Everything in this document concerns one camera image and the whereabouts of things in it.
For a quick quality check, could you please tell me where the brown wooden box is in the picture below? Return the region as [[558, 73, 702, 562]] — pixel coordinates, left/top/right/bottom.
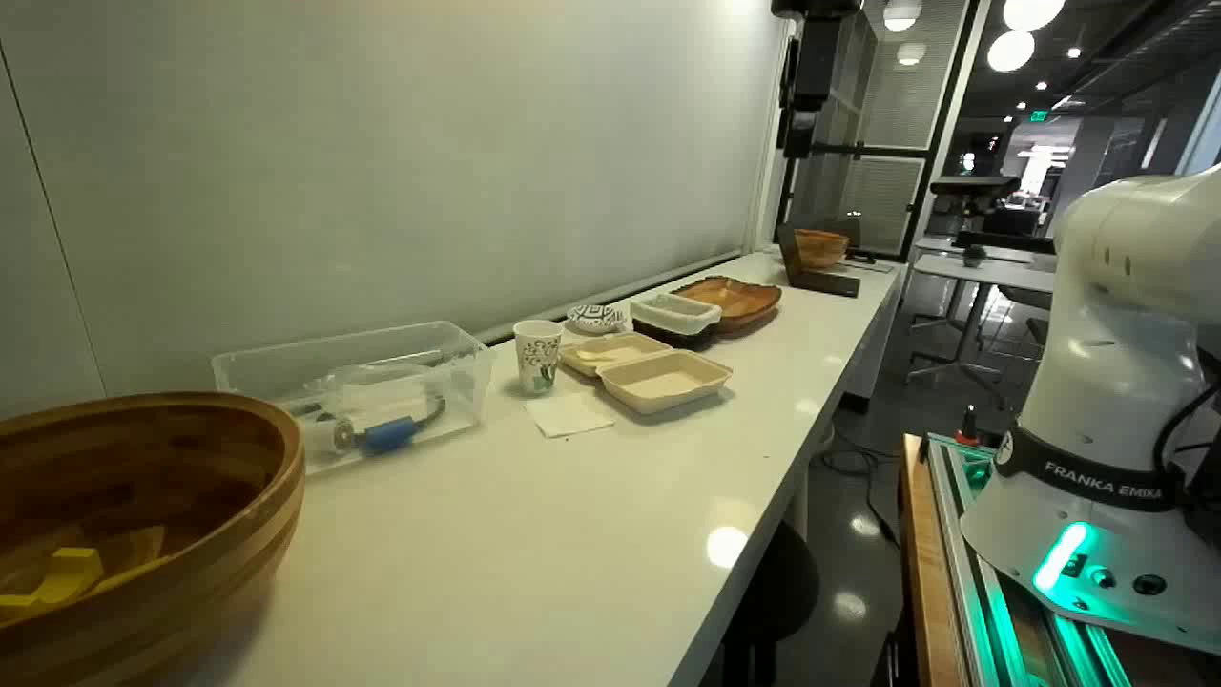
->
[[777, 224, 866, 302]]

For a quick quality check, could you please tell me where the yellow object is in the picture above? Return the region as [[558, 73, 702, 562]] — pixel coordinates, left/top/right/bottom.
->
[[0, 541, 108, 631]]

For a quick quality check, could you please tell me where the white background table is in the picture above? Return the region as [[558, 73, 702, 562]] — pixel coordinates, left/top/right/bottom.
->
[[909, 246, 1059, 299]]

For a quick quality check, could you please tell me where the white and teal cloth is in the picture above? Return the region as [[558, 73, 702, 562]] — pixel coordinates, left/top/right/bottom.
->
[[506, 317, 568, 402]]

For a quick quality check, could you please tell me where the clear plastic container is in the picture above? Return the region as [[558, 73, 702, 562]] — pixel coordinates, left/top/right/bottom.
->
[[208, 317, 494, 480]]

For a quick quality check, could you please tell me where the blue rimmed paper plate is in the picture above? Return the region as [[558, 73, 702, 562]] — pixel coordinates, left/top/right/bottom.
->
[[561, 299, 631, 339]]

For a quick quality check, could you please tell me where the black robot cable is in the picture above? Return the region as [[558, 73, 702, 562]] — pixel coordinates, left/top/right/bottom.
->
[[1144, 377, 1221, 546]]

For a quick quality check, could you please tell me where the blue handled tool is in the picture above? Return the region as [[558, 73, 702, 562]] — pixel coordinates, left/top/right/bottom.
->
[[332, 392, 450, 458]]

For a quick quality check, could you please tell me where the white rectangular tray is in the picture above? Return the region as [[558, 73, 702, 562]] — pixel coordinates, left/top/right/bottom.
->
[[625, 287, 725, 344]]

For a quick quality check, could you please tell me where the large wooden bowl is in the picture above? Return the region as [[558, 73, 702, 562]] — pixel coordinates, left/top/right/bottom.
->
[[0, 391, 307, 687]]

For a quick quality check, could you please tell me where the white paper napkin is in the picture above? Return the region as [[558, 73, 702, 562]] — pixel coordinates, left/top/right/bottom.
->
[[521, 391, 623, 443]]

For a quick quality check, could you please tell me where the black framed partition panel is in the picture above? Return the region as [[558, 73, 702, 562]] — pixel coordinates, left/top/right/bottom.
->
[[768, 0, 985, 268]]

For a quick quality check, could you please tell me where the round ceiling lamp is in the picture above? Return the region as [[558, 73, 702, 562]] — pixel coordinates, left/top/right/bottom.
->
[[1001, 0, 1072, 37], [985, 26, 1041, 82]]

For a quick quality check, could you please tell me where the dark wooden tray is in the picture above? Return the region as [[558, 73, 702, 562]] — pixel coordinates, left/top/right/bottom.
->
[[672, 271, 784, 339]]

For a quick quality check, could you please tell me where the beige clamshell takeout container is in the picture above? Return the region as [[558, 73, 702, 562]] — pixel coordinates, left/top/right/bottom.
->
[[558, 330, 737, 420]]

